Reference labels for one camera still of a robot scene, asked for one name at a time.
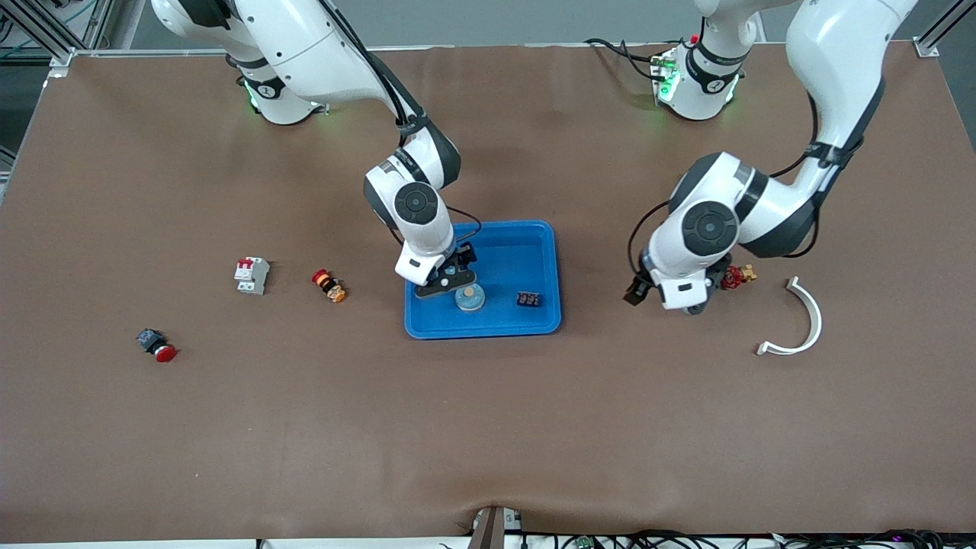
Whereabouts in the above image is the red emergency stop button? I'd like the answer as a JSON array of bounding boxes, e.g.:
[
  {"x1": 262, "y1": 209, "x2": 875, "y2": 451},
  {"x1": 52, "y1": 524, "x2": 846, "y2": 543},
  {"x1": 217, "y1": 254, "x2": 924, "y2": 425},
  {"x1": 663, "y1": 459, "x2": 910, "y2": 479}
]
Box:
[{"x1": 136, "y1": 328, "x2": 178, "y2": 363}]

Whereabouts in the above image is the white curved plastic bracket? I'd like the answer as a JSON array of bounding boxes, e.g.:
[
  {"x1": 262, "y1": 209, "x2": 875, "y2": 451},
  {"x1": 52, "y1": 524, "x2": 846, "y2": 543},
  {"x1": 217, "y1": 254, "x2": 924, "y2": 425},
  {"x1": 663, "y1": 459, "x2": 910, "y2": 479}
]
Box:
[{"x1": 755, "y1": 276, "x2": 824, "y2": 357}]

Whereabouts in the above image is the white red circuit breaker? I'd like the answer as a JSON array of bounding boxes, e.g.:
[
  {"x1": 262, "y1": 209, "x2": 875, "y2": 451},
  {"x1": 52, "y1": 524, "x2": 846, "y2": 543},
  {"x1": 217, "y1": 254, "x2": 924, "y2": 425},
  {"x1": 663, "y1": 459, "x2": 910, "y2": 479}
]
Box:
[{"x1": 233, "y1": 257, "x2": 271, "y2": 296}]

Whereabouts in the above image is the black base cable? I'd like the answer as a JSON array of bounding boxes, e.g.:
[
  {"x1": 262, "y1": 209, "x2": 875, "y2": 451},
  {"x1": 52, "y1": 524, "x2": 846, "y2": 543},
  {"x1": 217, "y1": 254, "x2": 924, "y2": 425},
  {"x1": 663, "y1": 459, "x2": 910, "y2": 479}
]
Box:
[{"x1": 584, "y1": 37, "x2": 673, "y2": 83}]

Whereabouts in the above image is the blue plastic tray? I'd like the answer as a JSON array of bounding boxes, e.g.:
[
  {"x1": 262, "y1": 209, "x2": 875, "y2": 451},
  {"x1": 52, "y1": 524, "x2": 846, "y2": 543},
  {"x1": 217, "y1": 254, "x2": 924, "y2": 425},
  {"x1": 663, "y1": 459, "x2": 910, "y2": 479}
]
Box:
[{"x1": 404, "y1": 220, "x2": 563, "y2": 340}]

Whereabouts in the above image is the metal table clamp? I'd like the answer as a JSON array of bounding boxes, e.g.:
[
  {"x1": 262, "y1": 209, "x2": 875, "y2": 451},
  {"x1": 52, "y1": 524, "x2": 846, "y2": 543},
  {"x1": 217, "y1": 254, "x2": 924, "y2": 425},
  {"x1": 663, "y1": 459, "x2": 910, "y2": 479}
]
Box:
[{"x1": 469, "y1": 506, "x2": 524, "y2": 549}]

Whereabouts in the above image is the red orange push button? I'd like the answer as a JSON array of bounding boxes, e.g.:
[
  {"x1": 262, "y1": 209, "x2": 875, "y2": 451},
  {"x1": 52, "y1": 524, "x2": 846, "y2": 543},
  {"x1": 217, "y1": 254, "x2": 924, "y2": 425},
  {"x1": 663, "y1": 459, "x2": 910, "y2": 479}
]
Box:
[{"x1": 311, "y1": 269, "x2": 347, "y2": 303}]

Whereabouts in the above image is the aluminium frame profile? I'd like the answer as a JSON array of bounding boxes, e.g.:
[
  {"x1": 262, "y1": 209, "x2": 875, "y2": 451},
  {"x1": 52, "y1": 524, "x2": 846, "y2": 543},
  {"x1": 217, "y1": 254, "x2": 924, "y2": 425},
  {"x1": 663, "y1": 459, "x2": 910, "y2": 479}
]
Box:
[
  {"x1": 0, "y1": 0, "x2": 115, "y2": 77},
  {"x1": 913, "y1": 0, "x2": 976, "y2": 59}
]

